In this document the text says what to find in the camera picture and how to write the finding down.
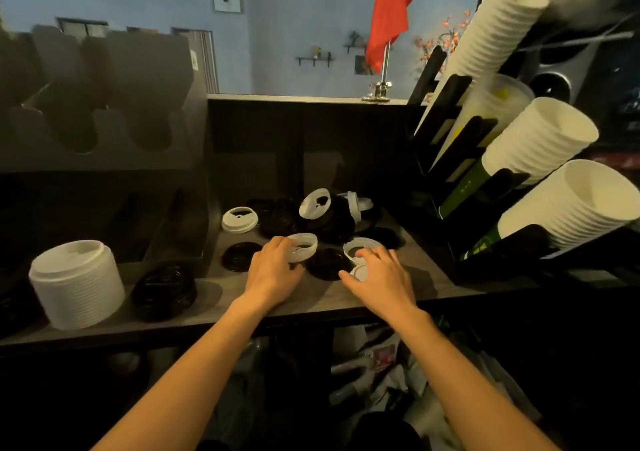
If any stack of black lids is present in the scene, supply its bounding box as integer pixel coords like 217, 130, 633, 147
130, 263, 198, 323

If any stack of clear plastic cups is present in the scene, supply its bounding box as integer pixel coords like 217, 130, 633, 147
429, 73, 536, 172

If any person's right forearm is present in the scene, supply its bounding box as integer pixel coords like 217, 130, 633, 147
399, 307, 562, 451

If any small black wall shelf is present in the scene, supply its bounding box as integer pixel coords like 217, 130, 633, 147
295, 46, 335, 69
343, 30, 368, 55

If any silver coffee machine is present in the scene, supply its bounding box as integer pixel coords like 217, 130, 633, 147
517, 0, 640, 132

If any person's left hand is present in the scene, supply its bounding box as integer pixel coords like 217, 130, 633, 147
244, 235, 306, 312

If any person's left forearm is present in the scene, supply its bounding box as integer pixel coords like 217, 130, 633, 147
91, 298, 272, 451

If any stack of green-white paper cups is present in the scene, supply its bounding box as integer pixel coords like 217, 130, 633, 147
438, 97, 600, 221
462, 159, 640, 261

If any person's right hand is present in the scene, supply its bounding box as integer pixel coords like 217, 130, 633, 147
338, 245, 419, 321

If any stack of white lids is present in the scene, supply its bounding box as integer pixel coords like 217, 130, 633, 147
28, 239, 126, 331

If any silver flag pole stand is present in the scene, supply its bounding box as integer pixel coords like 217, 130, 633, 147
362, 40, 393, 103

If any stack of plain white cups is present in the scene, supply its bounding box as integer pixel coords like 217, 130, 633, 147
414, 0, 551, 134

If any orange flower branch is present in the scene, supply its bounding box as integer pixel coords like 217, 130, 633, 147
413, 10, 472, 74

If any rubbish bin with waste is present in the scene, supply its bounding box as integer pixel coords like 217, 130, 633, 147
200, 323, 543, 451

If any red flag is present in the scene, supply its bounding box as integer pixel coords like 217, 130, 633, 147
365, 0, 417, 74

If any black cup dispenser rack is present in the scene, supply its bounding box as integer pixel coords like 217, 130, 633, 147
404, 0, 640, 286

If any pile of loose black lids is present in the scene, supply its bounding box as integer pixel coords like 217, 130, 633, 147
221, 194, 404, 282

